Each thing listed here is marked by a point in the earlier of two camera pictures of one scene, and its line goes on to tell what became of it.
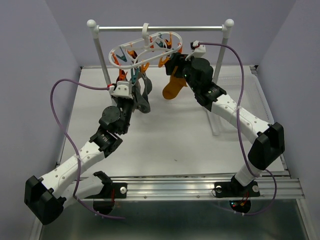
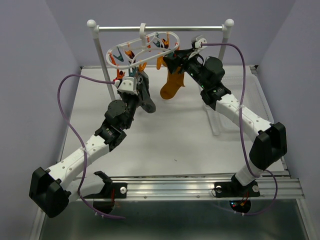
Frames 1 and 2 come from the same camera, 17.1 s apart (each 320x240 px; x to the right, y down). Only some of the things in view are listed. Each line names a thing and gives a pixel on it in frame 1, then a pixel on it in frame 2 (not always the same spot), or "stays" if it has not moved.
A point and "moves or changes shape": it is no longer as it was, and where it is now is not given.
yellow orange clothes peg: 144,68 moves or changes shape
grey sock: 142,100 moves or changes shape
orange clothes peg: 122,75 moves or changes shape
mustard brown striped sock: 171,90 stays
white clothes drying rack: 92,24 stays
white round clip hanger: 146,35 moves or changes shape
